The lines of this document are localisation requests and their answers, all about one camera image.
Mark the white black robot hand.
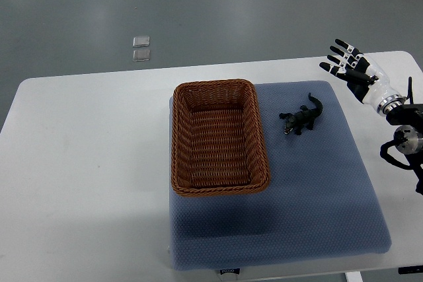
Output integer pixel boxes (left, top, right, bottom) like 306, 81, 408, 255
319, 39, 406, 116

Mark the dark toy crocodile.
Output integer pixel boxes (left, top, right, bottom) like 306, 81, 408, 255
279, 93, 323, 135

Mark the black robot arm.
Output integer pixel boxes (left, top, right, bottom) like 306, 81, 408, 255
380, 77, 422, 194

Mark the brown wicker basket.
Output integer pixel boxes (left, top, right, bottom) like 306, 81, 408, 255
171, 79, 270, 197

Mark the blue grey foam mat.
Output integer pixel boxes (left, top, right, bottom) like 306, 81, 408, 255
169, 81, 391, 270

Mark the black table control panel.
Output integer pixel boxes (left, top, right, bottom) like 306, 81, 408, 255
398, 265, 423, 275

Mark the white table leg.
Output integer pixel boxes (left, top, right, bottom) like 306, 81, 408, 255
345, 271, 363, 282

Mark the lower metal floor plate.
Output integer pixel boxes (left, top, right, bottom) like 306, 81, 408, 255
133, 48, 151, 62

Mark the metal floor plate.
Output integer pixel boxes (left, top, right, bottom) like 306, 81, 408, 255
133, 36, 150, 48
133, 48, 151, 62

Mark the upper metal floor plate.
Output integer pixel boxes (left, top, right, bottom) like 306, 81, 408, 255
133, 36, 150, 48

